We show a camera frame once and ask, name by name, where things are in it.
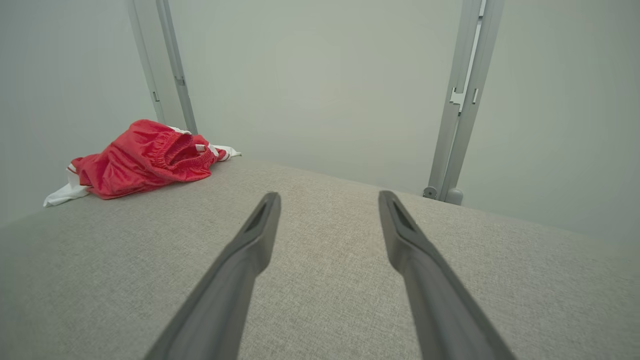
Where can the red white basketball jersey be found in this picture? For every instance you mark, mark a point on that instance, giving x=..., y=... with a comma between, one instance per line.
x=62, y=195

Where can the grey metal frame stand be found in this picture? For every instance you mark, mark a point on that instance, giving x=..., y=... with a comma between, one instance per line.
x=167, y=75

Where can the red shorts white stripe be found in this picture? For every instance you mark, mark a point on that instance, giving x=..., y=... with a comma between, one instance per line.
x=145, y=160

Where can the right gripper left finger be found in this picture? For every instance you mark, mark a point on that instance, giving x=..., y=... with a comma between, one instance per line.
x=225, y=300

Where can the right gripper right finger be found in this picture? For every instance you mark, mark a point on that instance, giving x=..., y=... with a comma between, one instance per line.
x=440, y=310

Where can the grey metal post with foot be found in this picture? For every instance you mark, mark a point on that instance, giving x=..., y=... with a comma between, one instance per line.
x=462, y=125

